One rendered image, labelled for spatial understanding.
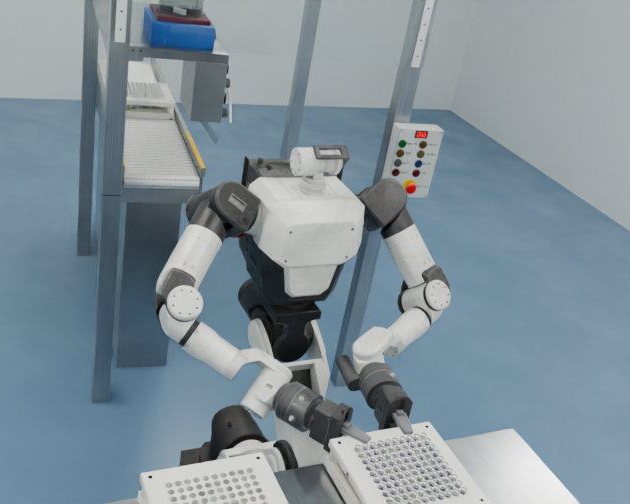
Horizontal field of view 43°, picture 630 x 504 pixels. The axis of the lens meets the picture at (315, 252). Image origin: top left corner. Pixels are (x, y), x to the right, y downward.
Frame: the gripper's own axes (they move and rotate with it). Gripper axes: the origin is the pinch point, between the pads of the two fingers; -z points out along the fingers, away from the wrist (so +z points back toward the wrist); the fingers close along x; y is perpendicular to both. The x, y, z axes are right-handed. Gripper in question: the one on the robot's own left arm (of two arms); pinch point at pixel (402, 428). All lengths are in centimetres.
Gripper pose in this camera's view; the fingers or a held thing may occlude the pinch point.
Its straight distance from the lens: 177.0
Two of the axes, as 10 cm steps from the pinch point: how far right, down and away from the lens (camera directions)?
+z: -2.7, -5.0, 8.2
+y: -9.5, -0.1, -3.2
